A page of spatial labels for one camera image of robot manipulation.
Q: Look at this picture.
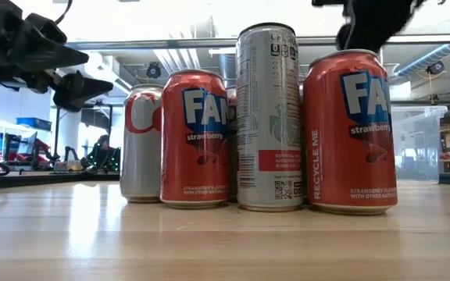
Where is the tall silver energy drink can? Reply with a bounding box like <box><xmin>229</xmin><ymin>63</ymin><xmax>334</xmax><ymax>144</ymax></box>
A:
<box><xmin>235</xmin><ymin>22</ymin><xmax>305</xmax><ymax>213</ymax></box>

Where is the grey overhead beam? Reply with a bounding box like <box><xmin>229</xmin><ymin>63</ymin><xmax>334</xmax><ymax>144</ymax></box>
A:
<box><xmin>66</xmin><ymin>33</ymin><xmax>450</xmax><ymax>51</ymax></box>

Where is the person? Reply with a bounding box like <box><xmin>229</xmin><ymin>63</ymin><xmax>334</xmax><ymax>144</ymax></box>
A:
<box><xmin>86</xmin><ymin>134</ymin><xmax>121</xmax><ymax>173</ymax></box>

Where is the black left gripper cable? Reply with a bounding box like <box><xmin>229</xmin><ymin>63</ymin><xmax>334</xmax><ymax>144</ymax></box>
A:
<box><xmin>55</xmin><ymin>0</ymin><xmax>73</xmax><ymax>24</ymax></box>

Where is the blue storage tub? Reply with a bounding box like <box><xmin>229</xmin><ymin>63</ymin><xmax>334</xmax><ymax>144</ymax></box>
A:
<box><xmin>16</xmin><ymin>116</ymin><xmax>53</xmax><ymax>132</ymax></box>

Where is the grey monitor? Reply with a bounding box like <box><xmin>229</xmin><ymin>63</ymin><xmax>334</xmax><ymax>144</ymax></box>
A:
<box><xmin>16</xmin><ymin>131</ymin><xmax>38</xmax><ymax>156</ymax></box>

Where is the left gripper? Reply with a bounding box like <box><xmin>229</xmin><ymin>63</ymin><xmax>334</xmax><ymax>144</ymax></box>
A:
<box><xmin>0</xmin><ymin>0</ymin><xmax>115</xmax><ymax>113</ymax></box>

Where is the clear plastic bin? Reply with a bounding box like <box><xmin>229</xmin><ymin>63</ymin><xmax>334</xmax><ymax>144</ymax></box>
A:
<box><xmin>390</xmin><ymin>105</ymin><xmax>448</xmax><ymax>183</ymax></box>

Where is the blue ceiling pipe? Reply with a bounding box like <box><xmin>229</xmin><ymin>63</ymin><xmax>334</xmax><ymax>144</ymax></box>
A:
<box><xmin>395</xmin><ymin>41</ymin><xmax>450</xmax><ymax>77</ymax></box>

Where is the silver round air duct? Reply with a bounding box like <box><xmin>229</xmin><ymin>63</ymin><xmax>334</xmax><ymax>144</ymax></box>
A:
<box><xmin>219</xmin><ymin>53</ymin><xmax>238</xmax><ymax>89</ymax></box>

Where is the black ceiling-hung camera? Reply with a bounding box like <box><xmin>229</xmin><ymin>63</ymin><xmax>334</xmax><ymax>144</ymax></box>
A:
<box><xmin>145</xmin><ymin>61</ymin><xmax>163</xmax><ymax>80</ymax></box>
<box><xmin>426</xmin><ymin>60</ymin><xmax>445</xmax><ymax>76</ymax></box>

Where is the black workstation frame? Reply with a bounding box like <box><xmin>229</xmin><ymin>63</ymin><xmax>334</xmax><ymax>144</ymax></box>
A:
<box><xmin>52</xmin><ymin>101</ymin><xmax>113</xmax><ymax>163</ymax></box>

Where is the red strawberry soda can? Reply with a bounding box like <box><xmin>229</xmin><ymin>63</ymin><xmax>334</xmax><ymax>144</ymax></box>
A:
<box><xmin>159</xmin><ymin>69</ymin><xmax>230</xmax><ymax>209</ymax></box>
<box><xmin>302</xmin><ymin>48</ymin><xmax>399</xmax><ymax>216</ymax></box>

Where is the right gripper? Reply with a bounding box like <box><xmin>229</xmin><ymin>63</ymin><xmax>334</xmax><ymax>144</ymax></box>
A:
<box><xmin>312</xmin><ymin>0</ymin><xmax>425</xmax><ymax>52</ymax></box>

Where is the silver diet cola can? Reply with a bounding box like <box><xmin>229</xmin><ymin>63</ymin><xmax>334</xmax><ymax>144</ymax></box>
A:
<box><xmin>227</xmin><ymin>86</ymin><xmax>240</xmax><ymax>203</ymax></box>
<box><xmin>120</xmin><ymin>83</ymin><xmax>164</xmax><ymax>204</ymax></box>

